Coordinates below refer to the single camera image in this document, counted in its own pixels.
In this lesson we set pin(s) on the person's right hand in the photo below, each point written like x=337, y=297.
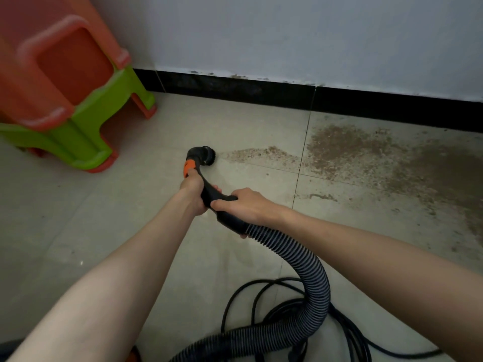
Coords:
x=249, y=207

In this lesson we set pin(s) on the person's left hand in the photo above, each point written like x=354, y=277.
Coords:
x=192, y=192

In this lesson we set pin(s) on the brown sawdust dirt patch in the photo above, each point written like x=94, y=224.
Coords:
x=392, y=162

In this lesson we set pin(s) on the grey vacuum cleaner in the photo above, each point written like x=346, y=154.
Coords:
x=45, y=352

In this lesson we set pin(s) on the person's right forearm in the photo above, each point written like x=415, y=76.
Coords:
x=392, y=267

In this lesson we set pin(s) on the person's left forearm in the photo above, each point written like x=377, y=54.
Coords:
x=106, y=297

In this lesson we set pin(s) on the tiled floor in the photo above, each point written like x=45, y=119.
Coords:
x=113, y=222

